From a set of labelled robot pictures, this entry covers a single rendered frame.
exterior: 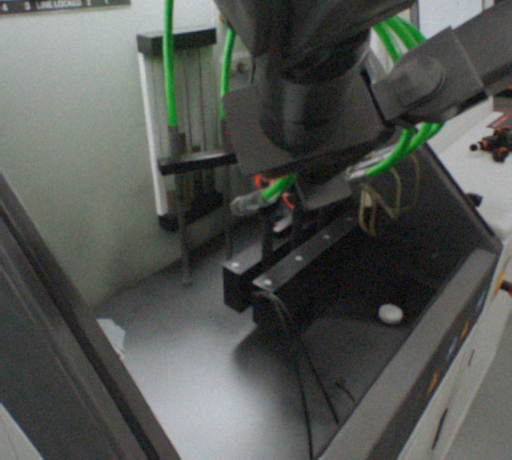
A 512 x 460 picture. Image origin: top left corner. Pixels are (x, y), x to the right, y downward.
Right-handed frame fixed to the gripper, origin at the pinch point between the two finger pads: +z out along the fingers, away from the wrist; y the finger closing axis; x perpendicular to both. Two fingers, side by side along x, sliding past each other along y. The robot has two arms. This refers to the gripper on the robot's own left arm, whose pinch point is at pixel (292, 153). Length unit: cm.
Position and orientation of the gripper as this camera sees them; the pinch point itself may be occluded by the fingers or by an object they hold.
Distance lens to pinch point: 41.2
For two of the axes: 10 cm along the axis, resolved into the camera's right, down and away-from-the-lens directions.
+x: 2.8, 9.4, -2.0
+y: -9.6, 2.8, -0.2
